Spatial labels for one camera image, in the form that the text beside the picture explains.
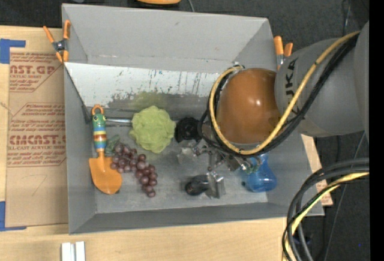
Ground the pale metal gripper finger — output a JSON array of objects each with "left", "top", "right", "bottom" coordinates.
[
  {"left": 178, "top": 146, "right": 208, "bottom": 165},
  {"left": 206, "top": 160, "right": 227, "bottom": 199}
]

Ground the black rounded object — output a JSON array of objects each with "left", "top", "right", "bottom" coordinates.
[{"left": 184, "top": 175, "right": 209, "bottom": 196}]

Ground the green mesh bath sponge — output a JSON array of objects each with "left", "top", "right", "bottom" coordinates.
[{"left": 128, "top": 105, "right": 177, "bottom": 155}]

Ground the clear blue plastic bottle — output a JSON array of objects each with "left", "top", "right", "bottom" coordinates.
[{"left": 239, "top": 153, "right": 278, "bottom": 193}]

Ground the purple toy grapes bunch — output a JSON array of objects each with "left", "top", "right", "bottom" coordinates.
[{"left": 104, "top": 135, "right": 159, "bottom": 198}]

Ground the grey metal bin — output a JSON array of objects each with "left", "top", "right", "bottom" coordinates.
[{"left": 61, "top": 3, "right": 326, "bottom": 235}]

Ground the brown cardboard board red print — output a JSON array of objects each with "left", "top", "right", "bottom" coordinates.
[{"left": 0, "top": 25, "right": 334, "bottom": 232}]

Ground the orange toy shovel frog handle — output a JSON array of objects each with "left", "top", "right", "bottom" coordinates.
[{"left": 88, "top": 104, "right": 124, "bottom": 196}]

